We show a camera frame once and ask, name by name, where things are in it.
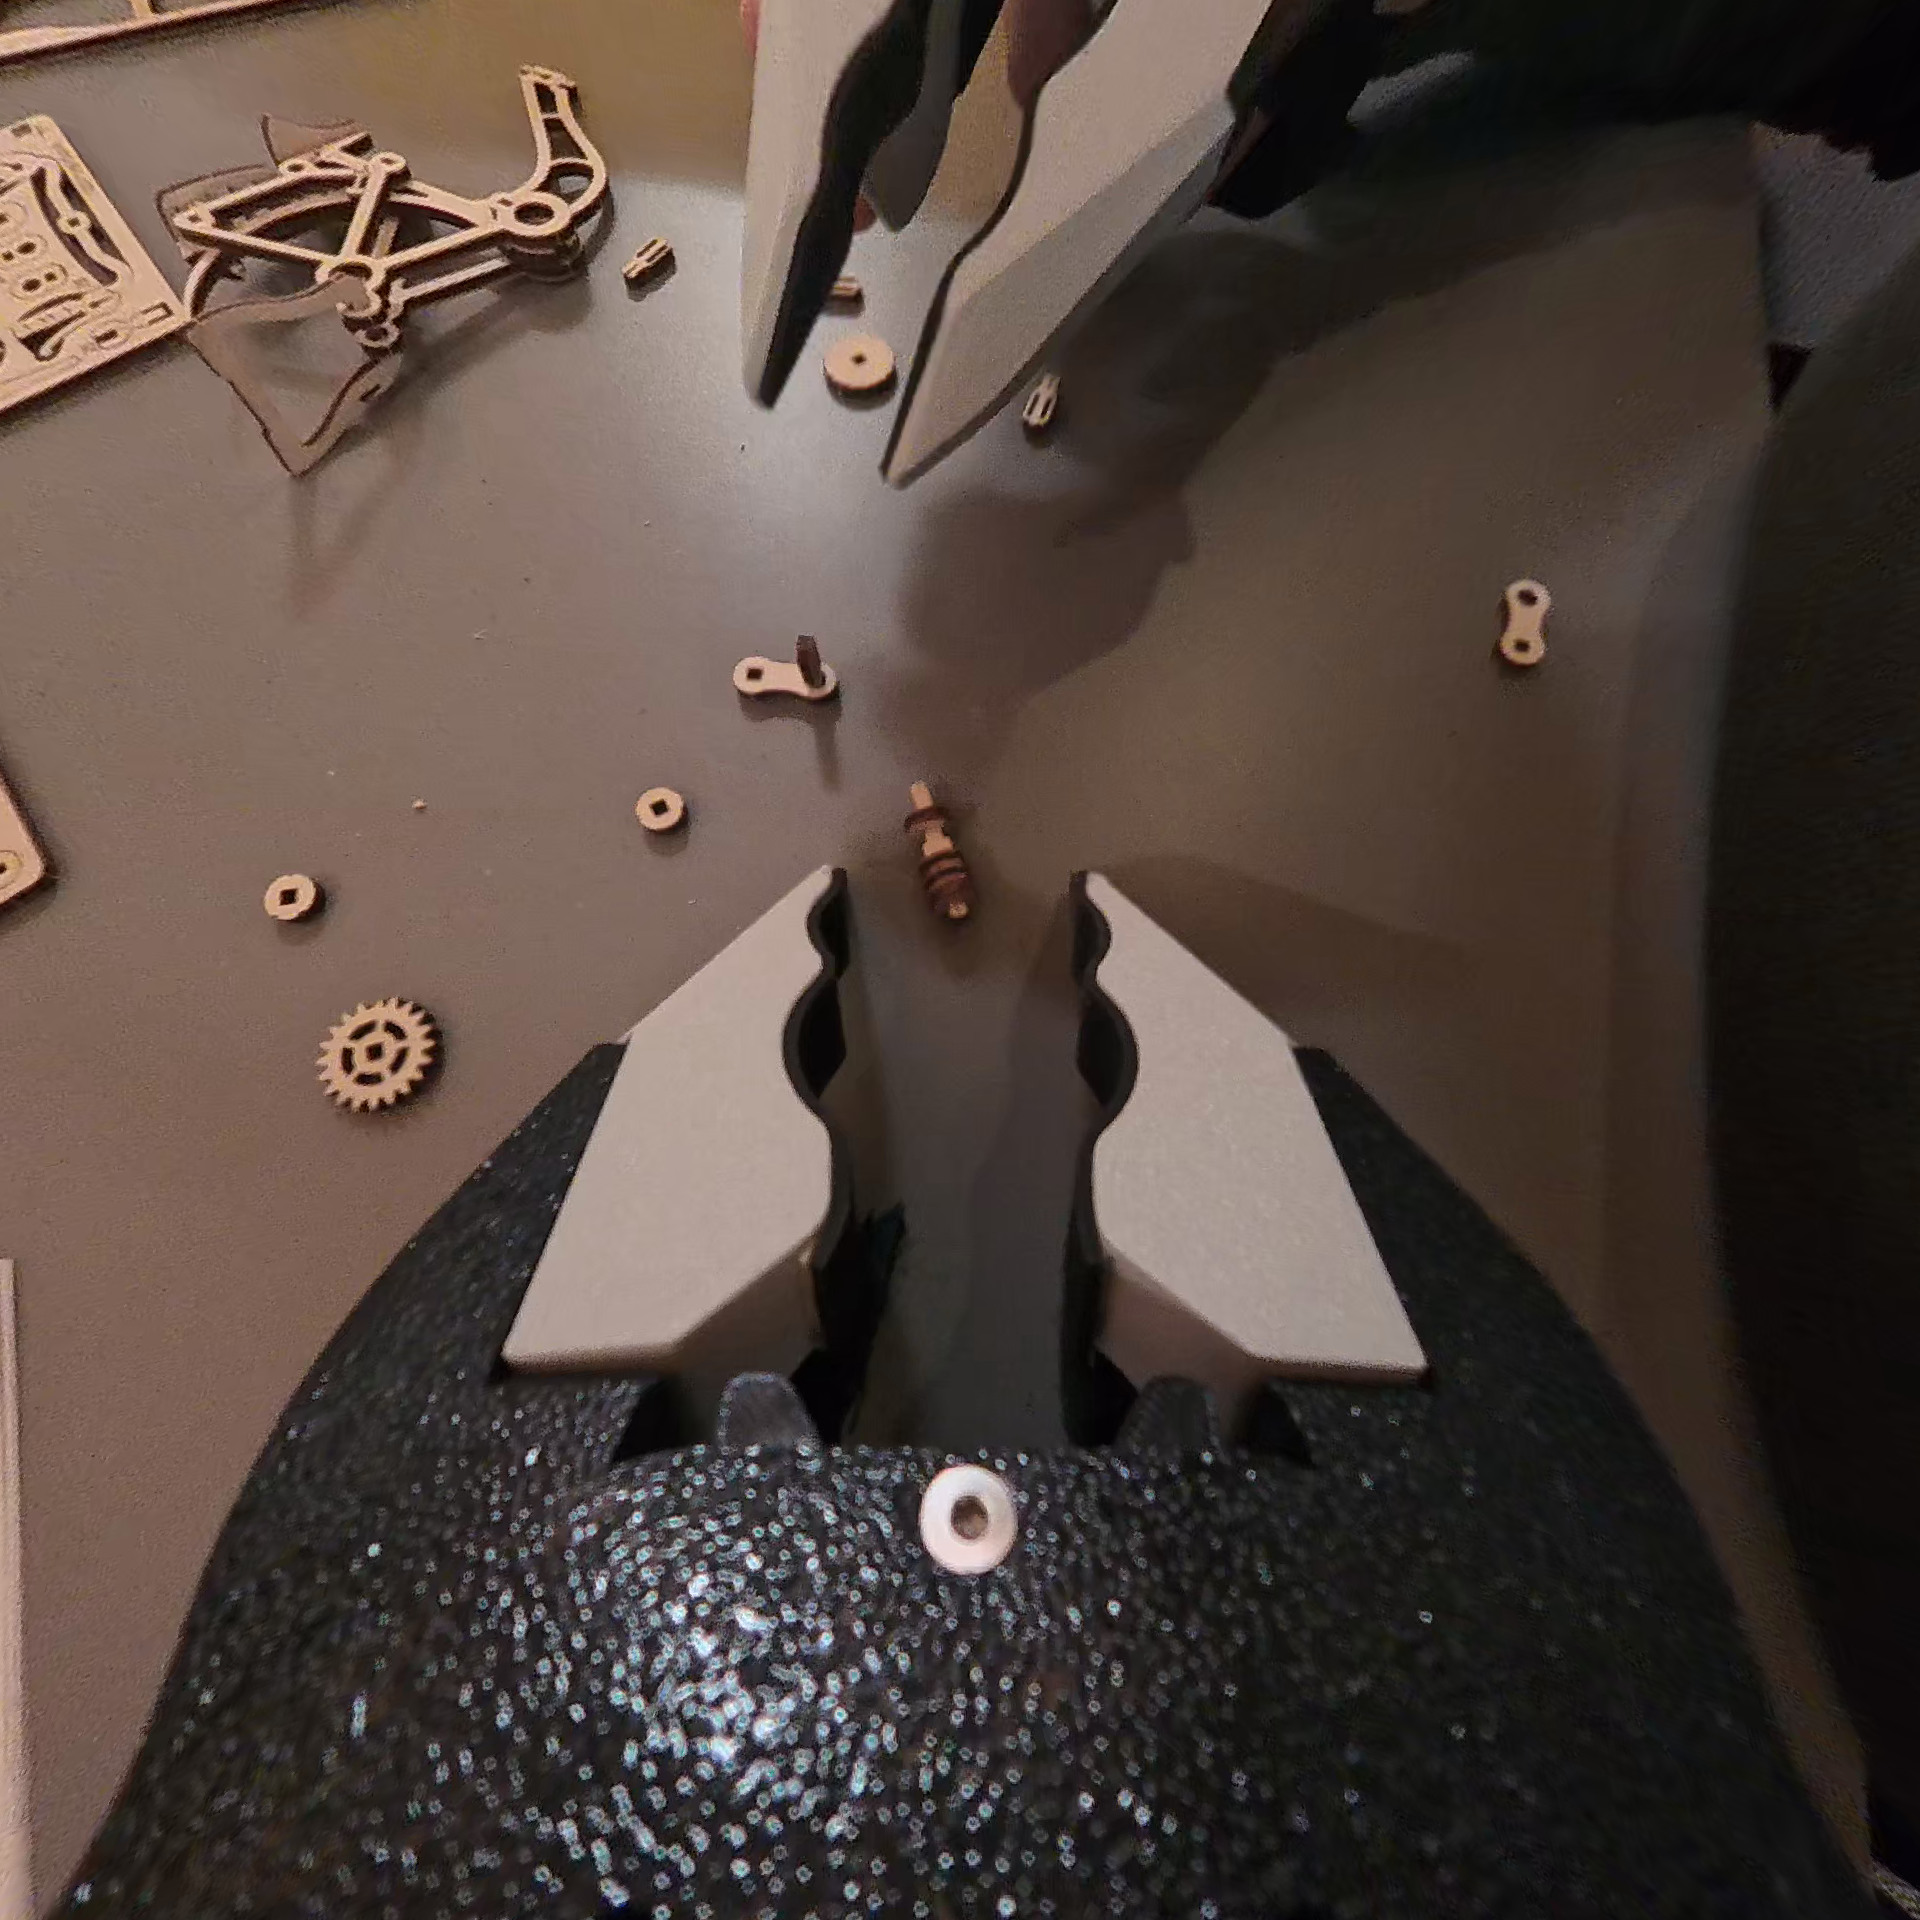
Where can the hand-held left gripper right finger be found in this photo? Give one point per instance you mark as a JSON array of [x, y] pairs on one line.
[[1246, 1199]]

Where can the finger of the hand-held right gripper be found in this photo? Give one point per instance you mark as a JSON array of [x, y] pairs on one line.
[[794, 150], [1111, 182]]

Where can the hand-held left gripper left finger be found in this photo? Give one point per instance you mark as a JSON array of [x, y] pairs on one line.
[[691, 1199]]

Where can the wooden model frame assembly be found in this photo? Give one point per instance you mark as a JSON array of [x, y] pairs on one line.
[[583, 167]]

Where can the large wooden square-hole disc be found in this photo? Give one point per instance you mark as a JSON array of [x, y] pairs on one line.
[[839, 363]]

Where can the wooden axle with discs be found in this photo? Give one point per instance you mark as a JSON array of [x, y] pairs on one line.
[[938, 855]]

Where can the wooden crank link with peg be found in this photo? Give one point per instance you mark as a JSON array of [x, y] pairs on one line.
[[772, 676]]

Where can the flat wooden two-hole link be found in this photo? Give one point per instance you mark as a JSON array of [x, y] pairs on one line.
[[1523, 624]]

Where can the wooden parts sheet mostly full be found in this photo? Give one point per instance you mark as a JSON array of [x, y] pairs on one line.
[[16, 869]]

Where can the wooden parts sheet curved cutout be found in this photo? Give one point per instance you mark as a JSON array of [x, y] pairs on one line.
[[61, 366]]

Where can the small wooden gear wheel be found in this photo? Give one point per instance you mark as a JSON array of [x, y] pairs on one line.
[[377, 1006]]

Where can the small wooden square-hole washer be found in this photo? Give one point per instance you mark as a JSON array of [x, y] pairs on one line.
[[276, 897], [640, 812]]

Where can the grey fabric chair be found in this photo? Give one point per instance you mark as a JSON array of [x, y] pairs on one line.
[[1830, 239]]

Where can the person's dark green clothing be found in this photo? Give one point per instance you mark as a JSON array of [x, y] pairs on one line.
[[1846, 1048]]

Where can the white instruction booklet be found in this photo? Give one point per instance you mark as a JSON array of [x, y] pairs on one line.
[[6, 1576]]

